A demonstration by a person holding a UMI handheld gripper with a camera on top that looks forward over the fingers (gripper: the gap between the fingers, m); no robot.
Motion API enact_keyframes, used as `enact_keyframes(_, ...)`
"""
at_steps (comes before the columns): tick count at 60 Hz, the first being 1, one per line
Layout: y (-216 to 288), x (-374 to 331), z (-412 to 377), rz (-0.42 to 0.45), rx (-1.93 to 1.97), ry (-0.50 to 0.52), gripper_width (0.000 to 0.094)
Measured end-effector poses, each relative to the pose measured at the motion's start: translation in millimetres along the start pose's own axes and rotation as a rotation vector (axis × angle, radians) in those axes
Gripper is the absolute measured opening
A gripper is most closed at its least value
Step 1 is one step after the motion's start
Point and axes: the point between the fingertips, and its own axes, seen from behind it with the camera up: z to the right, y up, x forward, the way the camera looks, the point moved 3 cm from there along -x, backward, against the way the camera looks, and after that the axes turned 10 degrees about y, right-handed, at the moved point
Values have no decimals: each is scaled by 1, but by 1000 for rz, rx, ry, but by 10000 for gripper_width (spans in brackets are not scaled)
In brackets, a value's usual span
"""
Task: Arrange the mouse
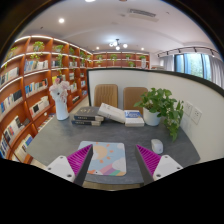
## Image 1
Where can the white book under blue book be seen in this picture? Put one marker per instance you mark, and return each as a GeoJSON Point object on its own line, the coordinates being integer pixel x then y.
{"type": "Point", "coordinates": [134, 122]}

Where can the blue and white book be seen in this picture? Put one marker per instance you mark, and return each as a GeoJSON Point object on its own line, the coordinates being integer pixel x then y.
{"type": "Point", "coordinates": [132, 114]}

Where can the ceiling air vent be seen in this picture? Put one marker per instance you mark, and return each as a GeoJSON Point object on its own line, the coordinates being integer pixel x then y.
{"type": "Point", "coordinates": [141, 14]}

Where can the white leaning book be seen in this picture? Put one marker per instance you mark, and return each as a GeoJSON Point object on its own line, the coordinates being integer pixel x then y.
{"type": "Point", "coordinates": [111, 112]}

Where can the white vase with pink flowers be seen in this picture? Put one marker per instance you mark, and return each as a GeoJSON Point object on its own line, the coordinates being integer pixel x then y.
{"type": "Point", "coordinates": [59, 93]}

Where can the colourful patterned mouse pad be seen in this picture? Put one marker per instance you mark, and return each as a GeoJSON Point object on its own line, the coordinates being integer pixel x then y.
{"type": "Point", "coordinates": [108, 158]}

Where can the tan chair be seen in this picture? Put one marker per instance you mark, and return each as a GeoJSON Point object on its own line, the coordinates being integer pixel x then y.
{"type": "Point", "coordinates": [106, 93]}
{"type": "Point", "coordinates": [132, 95]}

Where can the window with grey curtains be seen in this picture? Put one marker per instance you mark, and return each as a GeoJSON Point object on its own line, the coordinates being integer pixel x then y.
{"type": "Point", "coordinates": [196, 64]}

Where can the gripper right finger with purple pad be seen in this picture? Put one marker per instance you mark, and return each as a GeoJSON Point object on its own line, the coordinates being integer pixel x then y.
{"type": "Point", "coordinates": [153, 166]}

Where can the dark book of stack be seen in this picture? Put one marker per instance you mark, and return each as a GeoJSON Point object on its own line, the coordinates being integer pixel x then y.
{"type": "Point", "coordinates": [88, 113]}
{"type": "Point", "coordinates": [86, 122]}

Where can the dark book bottom of stack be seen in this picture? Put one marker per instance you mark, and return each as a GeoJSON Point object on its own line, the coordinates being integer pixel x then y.
{"type": "Point", "coordinates": [86, 122]}

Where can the white computer mouse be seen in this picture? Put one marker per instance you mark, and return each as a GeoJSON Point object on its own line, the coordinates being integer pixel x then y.
{"type": "Point", "coordinates": [157, 146]}

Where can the green potted plant white pot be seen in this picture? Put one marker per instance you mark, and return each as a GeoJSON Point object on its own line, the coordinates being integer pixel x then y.
{"type": "Point", "coordinates": [160, 101]}

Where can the white wall socket right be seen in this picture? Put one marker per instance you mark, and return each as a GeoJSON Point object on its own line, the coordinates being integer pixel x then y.
{"type": "Point", "coordinates": [196, 115]}

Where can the right tan chair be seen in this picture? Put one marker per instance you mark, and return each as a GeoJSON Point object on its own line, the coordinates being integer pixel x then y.
{"type": "Point", "coordinates": [132, 95]}

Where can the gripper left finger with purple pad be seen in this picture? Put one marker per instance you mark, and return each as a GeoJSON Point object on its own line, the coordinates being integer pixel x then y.
{"type": "Point", "coordinates": [74, 167]}

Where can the white wall socket left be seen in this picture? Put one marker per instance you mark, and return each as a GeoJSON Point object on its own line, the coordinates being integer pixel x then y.
{"type": "Point", "coordinates": [188, 108]}

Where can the ceiling chandelier lamp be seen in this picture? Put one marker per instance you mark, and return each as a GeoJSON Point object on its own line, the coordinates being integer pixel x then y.
{"type": "Point", "coordinates": [117, 45]}

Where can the dark book top of stack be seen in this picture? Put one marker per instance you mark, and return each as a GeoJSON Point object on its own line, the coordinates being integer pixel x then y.
{"type": "Point", "coordinates": [88, 113]}

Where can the left tan chair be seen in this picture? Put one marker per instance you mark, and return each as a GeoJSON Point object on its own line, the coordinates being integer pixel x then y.
{"type": "Point", "coordinates": [106, 93]}

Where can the orange wooden bookshelf wall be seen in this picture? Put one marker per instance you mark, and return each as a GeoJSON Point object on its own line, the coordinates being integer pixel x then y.
{"type": "Point", "coordinates": [31, 66]}

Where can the white wall socket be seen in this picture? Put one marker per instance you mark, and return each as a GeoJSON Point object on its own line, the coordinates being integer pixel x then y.
{"type": "Point", "coordinates": [188, 108]}
{"type": "Point", "coordinates": [196, 115]}

